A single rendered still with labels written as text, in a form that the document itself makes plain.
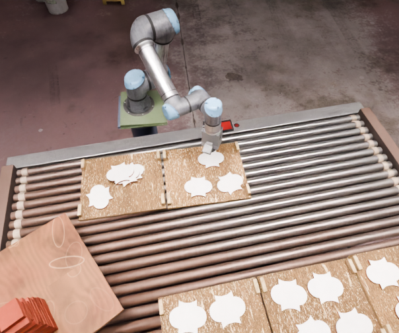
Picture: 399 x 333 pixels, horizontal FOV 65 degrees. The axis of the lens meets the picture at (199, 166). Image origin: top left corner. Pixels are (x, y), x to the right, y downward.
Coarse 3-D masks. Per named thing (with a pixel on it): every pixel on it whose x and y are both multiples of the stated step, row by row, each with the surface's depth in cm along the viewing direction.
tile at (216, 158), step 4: (216, 152) 166; (200, 156) 164; (204, 156) 164; (208, 156) 164; (212, 156) 164; (216, 156) 164; (220, 156) 164; (200, 160) 163; (204, 160) 163; (208, 160) 163; (212, 160) 163; (216, 160) 163; (220, 160) 163; (200, 164) 162; (204, 164) 161; (208, 164) 161; (212, 164) 161; (216, 164) 161
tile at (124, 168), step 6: (114, 168) 157; (120, 168) 157; (126, 168) 157; (132, 168) 157; (108, 174) 155; (114, 174) 155; (120, 174) 155; (126, 174) 155; (132, 174) 156; (114, 180) 153; (120, 180) 153; (126, 180) 154
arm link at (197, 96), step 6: (192, 90) 139; (198, 90) 138; (204, 90) 139; (186, 96) 136; (192, 96) 136; (198, 96) 136; (204, 96) 136; (210, 96) 137; (192, 102) 135; (198, 102) 136; (192, 108) 136; (198, 108) 139
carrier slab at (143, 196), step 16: (96, 160) 164; (112, 160) 164; (128, 160) 164; (144, 160) 164; (96, 176) 158; (144, 176) 158; (160, 176) 158; (112, 192) 153; (128, 192) 153; (144, 192) 153; (160, 192) 153; (112, 208) 148; (128, 208) 148; (144, 208) 148; (160, 208) 148
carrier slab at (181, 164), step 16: (224, 144) 170; (176, 160) 164; (192, 160) 164; (224, 160) 164; (240, 160) 164; (176, 176) 158; (192, 176) 158; (208, 176) 158; (176, 192) 153; (240, 192) 153; (176, 208) 150
